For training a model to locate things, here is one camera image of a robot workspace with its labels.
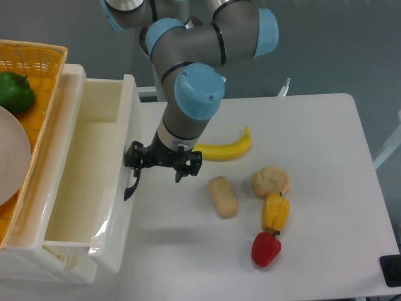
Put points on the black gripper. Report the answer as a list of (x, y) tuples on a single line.
[(165, 150)]

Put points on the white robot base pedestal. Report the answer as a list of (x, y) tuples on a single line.
[(158, 86)]

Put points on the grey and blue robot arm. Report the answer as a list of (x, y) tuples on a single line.
[(185, 59)]

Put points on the white post at right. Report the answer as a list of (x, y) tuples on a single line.
[(384, 152)]

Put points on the black device at edge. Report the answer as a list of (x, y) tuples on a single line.
[(390, 265)]

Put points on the green bell pepper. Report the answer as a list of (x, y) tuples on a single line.
[(16, 93)]

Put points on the round bread roll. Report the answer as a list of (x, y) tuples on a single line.
[(270, 179)]

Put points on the beige round plate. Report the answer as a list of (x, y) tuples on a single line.
[(15, 155)]

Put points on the oblong bread loaf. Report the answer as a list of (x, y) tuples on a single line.
[(224, 199)]

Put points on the red bell pepper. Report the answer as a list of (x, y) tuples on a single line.
[(265, 248)]

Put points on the white drawer cabinet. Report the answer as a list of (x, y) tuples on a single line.
[(26, 256)]

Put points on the orange woven basket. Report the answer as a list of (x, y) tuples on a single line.
[(43, 65)]

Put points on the black top drawer handle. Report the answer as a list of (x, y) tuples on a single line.
[(130, 190)]

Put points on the yellow bell pepper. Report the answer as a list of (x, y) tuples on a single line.
[(275, 212)]

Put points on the yellow banana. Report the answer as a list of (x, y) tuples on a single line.
[(226, 152)]

